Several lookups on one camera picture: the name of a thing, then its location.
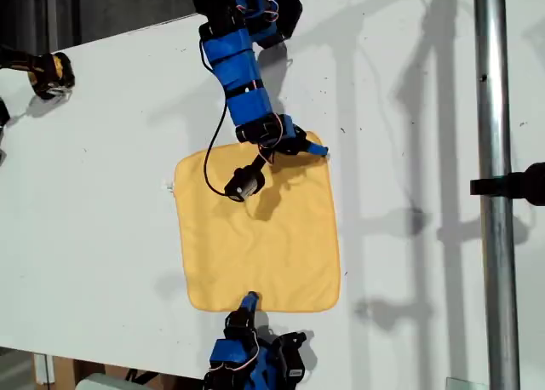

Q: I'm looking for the yellow microfibre towel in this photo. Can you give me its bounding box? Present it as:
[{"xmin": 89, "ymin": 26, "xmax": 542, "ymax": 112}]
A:
[{"xmin": 173, "ymin": 129, "xmax": 341, "ymax": 314}]

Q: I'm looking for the white plastic container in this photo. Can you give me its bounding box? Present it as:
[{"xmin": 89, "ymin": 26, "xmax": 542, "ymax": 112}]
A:
[{"xmin": 76, "ymin": 372, "xmax": 129, "ymax": 390}]

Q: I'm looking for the brown cardboard box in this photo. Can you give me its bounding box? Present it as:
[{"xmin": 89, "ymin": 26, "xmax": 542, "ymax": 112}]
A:
[{"xmin": 32, "ymin": 353, "xmax": 205, "ymax": 390}]

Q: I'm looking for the black clamp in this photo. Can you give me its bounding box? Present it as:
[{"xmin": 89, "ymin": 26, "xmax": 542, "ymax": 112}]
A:
[{"xmin": 469, "ymin": 162, "xmax": 545, "ymax": 208}]

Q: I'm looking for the yellow black power drill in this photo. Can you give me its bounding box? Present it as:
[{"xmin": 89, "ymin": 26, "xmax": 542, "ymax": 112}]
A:
[{"xmin": 0, "ymin": 44, "xmax": 77, "ymax": 102}]

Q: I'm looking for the black camera stalk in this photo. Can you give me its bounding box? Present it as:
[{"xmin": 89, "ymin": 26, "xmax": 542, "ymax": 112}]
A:
[{"xmin": 250, "ymin": 152, "xmax": 270, "ymax": 175}]

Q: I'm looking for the black camera box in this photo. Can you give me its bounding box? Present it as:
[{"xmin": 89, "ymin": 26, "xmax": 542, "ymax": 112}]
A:
[
  {"xmin": 223, "ymin": 166, "xmax": 267, "ymax": 204},
  {"xmin": 276, "ymin": 330, "xmax": 309, "ymax": 383}
]

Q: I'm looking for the black camera cable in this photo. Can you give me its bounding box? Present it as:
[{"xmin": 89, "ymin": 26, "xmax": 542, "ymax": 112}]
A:
[{"xmin": 198, "ymin": 36, "xmax": 230, "ymax": 198}]

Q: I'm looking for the steel post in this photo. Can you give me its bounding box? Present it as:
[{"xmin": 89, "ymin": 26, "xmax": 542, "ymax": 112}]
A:
[{"xmin": 472, "ymin": 0, "xmax": 523, "ymax": 390}]

